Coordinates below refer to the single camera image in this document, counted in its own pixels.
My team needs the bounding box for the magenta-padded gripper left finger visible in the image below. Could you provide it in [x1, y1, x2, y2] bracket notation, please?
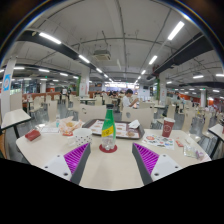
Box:
[42, 142, 92, 185]

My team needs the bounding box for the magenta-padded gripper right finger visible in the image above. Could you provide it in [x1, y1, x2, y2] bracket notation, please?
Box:
[131, 142, 184, 186]

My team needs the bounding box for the green drink bottle yellow label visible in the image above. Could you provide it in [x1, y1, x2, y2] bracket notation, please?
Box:
[100, 103, 117, 151]

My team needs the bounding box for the printed sticker sheet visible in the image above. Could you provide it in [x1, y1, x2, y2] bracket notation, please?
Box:
[142, 133, 176, 151]

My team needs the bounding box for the red paper cup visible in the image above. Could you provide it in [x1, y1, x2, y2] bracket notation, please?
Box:
[161, 117, 176, 138]

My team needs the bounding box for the crumpled food wrapper bag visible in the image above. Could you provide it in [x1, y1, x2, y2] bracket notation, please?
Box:
[59, 116, 84, 137]

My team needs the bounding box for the white napkin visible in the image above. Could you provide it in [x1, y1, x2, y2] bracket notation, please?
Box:
[128, 119, 141, 129]

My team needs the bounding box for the beige chairs group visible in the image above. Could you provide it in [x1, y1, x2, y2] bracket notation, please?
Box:
[9, 91, 224, 134]

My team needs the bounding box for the person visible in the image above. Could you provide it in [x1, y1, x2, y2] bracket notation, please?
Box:
[122, 88, 139, 109]

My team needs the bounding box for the ceiling air conditioner unit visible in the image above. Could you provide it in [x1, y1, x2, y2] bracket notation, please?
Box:
[93, 49, 112, 62]

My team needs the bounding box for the ceiling strip lights group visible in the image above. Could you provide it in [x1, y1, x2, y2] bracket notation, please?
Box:
[0, 20, 224, 101]

